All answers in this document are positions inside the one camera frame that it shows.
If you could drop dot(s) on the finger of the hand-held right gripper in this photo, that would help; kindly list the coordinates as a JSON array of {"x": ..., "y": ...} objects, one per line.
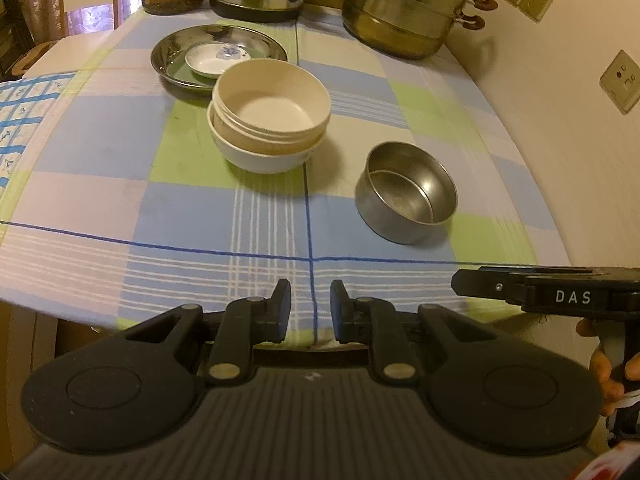
[{"x": 482, "y": 284}]

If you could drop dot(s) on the beige wall socket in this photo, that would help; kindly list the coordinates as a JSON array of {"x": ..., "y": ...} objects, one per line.
[{"x": 622, "y": 82}]

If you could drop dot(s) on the cream round bowl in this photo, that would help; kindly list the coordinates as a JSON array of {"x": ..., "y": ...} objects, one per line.
[{"x": 272, "y": 110}]

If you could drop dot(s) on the small stainless steel bowl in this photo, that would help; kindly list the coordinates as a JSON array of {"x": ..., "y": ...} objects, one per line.
[{"x": 405, "y": 195}]

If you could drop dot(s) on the stainless steel steamer pot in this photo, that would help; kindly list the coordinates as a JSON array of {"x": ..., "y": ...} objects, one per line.
[{"x": 405, "y": 15}]

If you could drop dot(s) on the dark rack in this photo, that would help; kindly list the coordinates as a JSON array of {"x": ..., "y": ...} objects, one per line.
[{"x": 12, "y": 5}]

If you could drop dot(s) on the white bowl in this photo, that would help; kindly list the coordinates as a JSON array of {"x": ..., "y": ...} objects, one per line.
[{"x": 260, "y": 160}]

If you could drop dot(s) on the small white floral dish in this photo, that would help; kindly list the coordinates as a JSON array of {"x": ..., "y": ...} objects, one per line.
[{"x": 212, "y": 60}]

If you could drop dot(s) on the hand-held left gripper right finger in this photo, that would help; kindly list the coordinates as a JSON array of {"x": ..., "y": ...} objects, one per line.
[{"x": 339, "y": 310}]

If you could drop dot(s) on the red white cloth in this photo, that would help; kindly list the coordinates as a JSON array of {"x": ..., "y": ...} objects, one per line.
[{"x": 612, "y": 462}]

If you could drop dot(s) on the stainless steel plate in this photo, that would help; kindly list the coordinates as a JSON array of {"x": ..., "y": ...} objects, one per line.
[{"x": 170, "y": 47}]

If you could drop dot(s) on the checked tablecloth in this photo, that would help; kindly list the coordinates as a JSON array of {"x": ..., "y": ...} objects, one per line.
[{"x": 150, "y": 185}]

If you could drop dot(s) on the person's right hand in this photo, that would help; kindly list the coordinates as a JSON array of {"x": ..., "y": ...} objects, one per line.
[{"x": 602, "y": 370}]

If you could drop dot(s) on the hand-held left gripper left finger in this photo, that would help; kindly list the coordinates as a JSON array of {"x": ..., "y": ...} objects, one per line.
[{"x": 282, "y": 310}]

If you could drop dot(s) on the white wooden chair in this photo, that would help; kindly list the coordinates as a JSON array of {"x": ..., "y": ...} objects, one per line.
[{"x": 75, "y": 45}]

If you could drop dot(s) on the blue patterned cloth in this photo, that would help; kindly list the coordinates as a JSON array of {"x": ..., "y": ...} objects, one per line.
[{"x": 25, "y": 115}]

